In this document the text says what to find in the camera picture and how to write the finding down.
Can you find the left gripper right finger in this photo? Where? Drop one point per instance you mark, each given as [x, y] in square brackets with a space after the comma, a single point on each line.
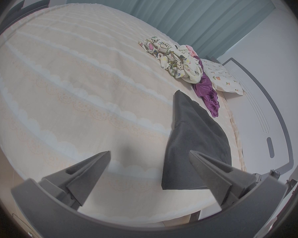
[213, 175]

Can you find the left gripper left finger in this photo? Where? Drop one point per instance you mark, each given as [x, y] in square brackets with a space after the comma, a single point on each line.
[89, 176]

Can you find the black T-shirt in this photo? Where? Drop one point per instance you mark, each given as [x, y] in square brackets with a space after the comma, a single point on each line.
[188, 137]

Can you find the purple garment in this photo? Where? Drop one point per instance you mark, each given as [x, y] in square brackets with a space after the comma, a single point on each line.
[206, 88]

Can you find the bed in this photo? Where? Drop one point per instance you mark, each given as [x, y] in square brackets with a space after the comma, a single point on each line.
[77, 83]

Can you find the white printed pillow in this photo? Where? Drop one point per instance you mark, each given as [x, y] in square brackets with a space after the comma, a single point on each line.
[221, 75]

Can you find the grey bedside table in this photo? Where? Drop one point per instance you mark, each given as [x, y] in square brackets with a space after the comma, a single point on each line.
[214, 59]

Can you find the white printed pyjama garment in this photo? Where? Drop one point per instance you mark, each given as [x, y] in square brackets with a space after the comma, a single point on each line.
[178, 61]

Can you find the pink garment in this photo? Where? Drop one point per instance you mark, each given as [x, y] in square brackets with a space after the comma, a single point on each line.
[190, 49]

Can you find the black chest of drawers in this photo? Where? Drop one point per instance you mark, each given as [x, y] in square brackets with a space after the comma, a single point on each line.
[24, 11]

